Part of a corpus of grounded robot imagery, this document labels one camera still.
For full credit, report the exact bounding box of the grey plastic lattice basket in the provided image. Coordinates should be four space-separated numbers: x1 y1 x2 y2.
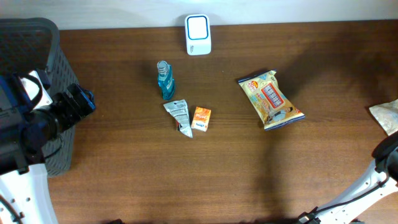
1 17 79 177

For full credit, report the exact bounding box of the white barcode scanner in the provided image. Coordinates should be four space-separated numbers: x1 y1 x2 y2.
185 14 211 56

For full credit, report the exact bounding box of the teal mouthwash bottle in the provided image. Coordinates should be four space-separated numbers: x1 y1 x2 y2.
157 60 175 100

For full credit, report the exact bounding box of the silver triangular snack packet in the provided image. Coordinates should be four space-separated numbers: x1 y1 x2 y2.
164 100 193 138

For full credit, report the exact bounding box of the orange white small box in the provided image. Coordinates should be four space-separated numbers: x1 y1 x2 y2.
191 106 211 132

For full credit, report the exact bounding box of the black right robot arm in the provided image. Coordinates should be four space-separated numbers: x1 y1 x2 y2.
296 133 397 224

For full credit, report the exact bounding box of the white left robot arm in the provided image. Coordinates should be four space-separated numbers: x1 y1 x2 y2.
1 69 96 223

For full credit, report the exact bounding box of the yellow snack bag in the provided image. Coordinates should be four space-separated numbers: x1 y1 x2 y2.
238 70 305 131

